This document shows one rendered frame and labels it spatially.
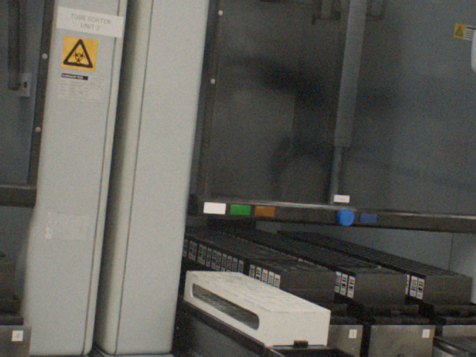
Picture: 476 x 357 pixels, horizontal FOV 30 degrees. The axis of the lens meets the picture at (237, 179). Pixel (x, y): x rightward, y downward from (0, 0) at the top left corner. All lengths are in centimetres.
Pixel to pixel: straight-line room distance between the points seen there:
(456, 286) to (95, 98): 77
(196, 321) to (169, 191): 21
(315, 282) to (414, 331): 19
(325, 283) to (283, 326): 32
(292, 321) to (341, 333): 26
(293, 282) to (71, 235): 39
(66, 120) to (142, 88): 13
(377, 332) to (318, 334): 27
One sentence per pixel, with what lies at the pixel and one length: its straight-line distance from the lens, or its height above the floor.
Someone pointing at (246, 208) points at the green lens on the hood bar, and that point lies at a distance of 145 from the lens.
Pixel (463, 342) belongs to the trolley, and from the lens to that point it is 145.
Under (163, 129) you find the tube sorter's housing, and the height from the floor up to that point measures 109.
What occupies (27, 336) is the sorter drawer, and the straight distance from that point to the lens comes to 130.
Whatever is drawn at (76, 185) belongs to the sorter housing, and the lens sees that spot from 137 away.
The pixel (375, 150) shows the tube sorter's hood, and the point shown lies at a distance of 159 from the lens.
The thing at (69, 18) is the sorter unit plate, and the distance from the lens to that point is 136.
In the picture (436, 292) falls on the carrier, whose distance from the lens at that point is 171.
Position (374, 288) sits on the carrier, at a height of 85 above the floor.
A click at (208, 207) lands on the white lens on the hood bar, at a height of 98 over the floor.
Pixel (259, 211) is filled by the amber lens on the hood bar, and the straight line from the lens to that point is 146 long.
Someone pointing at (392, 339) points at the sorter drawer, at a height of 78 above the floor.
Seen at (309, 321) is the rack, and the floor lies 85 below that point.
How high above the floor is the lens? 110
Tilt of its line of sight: 3 degrees down
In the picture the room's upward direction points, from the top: 6 degrees clockwise
